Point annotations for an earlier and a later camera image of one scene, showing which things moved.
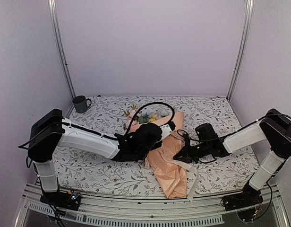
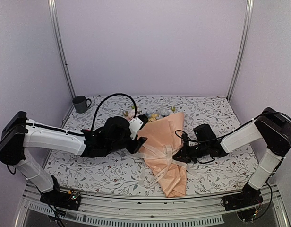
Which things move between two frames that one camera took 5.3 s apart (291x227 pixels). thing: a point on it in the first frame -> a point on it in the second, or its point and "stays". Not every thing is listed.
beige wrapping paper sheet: (171, 173) stays
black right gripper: (185, 152) stays
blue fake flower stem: (146, 114) -> (161, 112)
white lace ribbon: (192, 189) -> (168, 155)
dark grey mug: (81, 104) stays
